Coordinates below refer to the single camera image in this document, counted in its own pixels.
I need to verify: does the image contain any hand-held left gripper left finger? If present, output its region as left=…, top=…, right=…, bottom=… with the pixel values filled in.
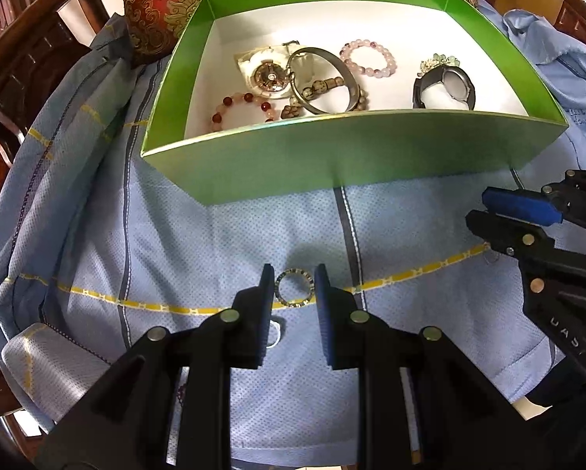
left=33, top=263, right=274, bottom=470

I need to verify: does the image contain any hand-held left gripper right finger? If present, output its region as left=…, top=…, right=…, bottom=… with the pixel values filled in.
left=314, top=263, right=544, bottom=470

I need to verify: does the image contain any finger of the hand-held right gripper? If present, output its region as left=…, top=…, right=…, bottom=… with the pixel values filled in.
left=481, top=169, right=586, bottom=237
left=465, top=209, right=559, bottom=261

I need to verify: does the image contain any silver ring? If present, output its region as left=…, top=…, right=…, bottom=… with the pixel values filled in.
left=266, top=318, right=287, bottom=351

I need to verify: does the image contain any dark stone-set ring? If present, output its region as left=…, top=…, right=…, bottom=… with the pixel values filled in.
left=274, top=268, right=317, bottom=309

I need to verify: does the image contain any black wristwatch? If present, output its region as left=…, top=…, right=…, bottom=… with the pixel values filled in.
left=412, top=65, right=478, bottom=111

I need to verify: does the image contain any green cardboard box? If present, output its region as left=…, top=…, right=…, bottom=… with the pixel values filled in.
left=141, top=0, right=570, bottom=206

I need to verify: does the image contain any green bead bracelet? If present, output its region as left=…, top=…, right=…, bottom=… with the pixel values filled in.
left=417, top=51, right=463, bottom=77

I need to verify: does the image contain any pink bead bracelet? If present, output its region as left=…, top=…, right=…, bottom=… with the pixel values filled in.
left=339, top=39, right=399, bottom=80

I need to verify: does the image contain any red bead bracelet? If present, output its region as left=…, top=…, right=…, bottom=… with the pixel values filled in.
left=209, top=91, right=282, bottom=133

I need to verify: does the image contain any brown bead bracelet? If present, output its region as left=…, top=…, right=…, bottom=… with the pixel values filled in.
left=280, top=76, right=372, bottom=121

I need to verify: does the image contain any white wristwatch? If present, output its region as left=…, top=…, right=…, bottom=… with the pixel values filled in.
left=235, top=42, right=318, bottom=101

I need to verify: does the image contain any silver bangle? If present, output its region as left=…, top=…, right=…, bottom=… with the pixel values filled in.
left=287, top=47, right=361, bottom=116

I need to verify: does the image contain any light blue blanket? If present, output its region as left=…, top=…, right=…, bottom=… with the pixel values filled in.
left=0, top=0, right=586, bottom=470

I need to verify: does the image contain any red gold patterned cushion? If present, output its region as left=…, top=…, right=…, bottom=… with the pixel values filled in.
left=108, top=0, right=480, bottom=58

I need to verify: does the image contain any dark wooden armchair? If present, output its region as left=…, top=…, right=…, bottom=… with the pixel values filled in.
left=0, top=0, right=586, bottom=170

